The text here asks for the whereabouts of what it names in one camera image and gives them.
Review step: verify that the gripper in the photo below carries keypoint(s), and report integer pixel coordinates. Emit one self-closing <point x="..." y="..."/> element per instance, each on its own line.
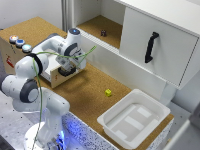
<point x="69" y="61"/>

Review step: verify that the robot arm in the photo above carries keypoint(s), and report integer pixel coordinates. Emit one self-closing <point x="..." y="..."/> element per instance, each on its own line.
<point x="53" y="110"/>

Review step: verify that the wooden drawer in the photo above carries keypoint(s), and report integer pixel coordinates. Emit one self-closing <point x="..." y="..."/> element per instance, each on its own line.
<point x="57" y="82"/>

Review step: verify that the wooden drawer box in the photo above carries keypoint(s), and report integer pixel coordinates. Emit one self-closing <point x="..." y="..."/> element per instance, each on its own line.
<point x="35" y="27"/>

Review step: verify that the green button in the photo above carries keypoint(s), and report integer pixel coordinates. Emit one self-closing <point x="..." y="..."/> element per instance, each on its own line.
<point x="26" y="48"/>

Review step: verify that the purple block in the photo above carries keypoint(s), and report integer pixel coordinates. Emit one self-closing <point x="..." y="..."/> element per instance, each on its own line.
<point x="104" y="32"/>

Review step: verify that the yellow block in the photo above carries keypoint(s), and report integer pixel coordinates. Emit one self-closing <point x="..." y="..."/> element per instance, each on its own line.
<point x="108" y="92"/>

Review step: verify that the blue button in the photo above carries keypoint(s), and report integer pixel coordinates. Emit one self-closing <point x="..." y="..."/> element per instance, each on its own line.
<point x="20" y="42"/>

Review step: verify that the red button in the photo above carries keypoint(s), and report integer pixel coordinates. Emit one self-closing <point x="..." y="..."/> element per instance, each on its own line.
<point x="13" y="38"/>

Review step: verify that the white cabinet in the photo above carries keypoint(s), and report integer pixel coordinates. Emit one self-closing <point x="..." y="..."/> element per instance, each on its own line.
<point x="140" y="75"/>

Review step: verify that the white plastic box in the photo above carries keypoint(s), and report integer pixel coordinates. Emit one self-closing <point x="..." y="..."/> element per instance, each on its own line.
<point x="133" y="121"/>

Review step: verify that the white sliding door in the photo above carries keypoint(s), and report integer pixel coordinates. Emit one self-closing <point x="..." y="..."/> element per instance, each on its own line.
<point x="173" y="46"/>

